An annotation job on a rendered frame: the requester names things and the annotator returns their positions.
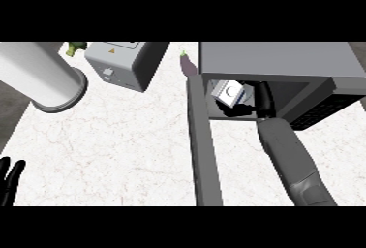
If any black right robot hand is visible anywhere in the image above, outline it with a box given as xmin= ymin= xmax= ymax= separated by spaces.
xmin=214 ymin=80 xmax=277 ymax=120

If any grey toaster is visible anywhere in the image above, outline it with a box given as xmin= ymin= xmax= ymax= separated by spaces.
xmin=83 ymin=42 xmax=171 ymax=93

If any grey microwave door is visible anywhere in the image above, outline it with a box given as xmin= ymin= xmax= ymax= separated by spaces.
xmin=184 ymin=74 xmax=224 ymax=207

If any green vegetable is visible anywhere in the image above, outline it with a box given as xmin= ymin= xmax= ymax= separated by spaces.
xmin=65 ymin=42 xmax=88 ymax=58

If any grey microwave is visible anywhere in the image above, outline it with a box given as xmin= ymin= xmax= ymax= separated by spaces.
xmin=199 ymin=42 xmax=366 ymax=132

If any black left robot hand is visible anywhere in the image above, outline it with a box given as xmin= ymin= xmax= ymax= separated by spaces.
xmin=0 ymin=156 xmax=26 ymax=207

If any purple eggplant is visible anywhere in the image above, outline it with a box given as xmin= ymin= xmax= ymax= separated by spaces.
xmin=178 ymin=49 xmax=199 ymax=78

